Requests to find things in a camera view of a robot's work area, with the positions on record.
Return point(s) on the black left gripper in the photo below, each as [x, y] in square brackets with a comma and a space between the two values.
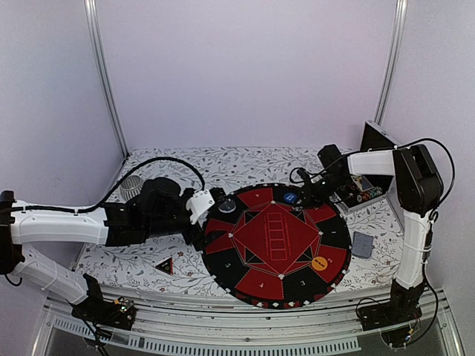
[193, 238]

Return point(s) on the blue playing card deck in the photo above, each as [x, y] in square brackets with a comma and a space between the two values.
[362, 245]

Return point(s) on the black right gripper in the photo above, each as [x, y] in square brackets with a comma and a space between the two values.
[311, 197]

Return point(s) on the aluminium poker chip case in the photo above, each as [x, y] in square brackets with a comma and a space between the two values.
[367, 189]

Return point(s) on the round red black poker mat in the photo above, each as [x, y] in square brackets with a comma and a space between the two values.
[262, 252]

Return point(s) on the left aluminium frame post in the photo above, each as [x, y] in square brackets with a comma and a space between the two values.
[99, 55]

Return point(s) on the right aluminium frame post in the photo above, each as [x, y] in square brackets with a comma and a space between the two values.
[392, 59]

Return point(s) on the aluminium front rail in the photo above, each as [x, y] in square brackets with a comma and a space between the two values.
[181, 324]

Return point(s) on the striped ceramic mug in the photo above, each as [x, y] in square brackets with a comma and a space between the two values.
[130, 187]

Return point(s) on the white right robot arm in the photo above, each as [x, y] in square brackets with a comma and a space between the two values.
[419, 189]

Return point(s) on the black dealer button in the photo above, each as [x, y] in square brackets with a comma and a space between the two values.
[228, 206]

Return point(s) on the triangular red black token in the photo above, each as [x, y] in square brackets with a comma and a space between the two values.
[165, 266]

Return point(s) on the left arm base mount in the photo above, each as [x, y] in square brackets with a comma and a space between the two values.
[119, 313]

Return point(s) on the aluminium frame post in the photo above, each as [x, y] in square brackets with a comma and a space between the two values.
[99, 55]
[392, 59]

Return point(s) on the blue small blind button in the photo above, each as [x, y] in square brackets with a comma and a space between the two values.
[290, 197]

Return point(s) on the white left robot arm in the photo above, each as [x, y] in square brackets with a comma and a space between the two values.
[23, 224]

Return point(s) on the orange big blind button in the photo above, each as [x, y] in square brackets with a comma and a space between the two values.
[319, 263]

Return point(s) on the floral patterned tablecloth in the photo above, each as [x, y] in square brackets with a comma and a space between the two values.
[233, 168]

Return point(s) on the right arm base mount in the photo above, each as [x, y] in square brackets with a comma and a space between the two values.
[382, 315]

